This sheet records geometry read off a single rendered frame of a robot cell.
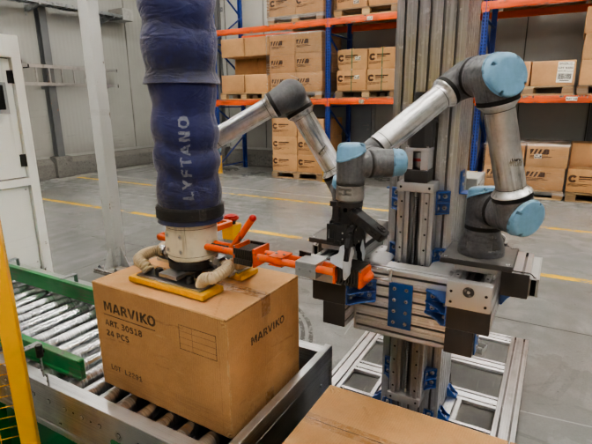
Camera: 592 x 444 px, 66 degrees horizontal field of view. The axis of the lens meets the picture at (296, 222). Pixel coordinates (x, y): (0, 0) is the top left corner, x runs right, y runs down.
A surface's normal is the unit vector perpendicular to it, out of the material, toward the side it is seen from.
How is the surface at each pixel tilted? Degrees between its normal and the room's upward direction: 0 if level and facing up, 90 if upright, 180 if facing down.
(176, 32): 74
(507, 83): 83
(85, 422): 90
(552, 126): 90
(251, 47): 89
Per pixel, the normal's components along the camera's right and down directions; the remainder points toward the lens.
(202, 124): 0.71, -0.07
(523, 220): 0.32, 0.36
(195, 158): 0.35, -0.12
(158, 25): -0.35, -0.05
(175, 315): -0.51, 0.22
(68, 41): 0.87, 0.11
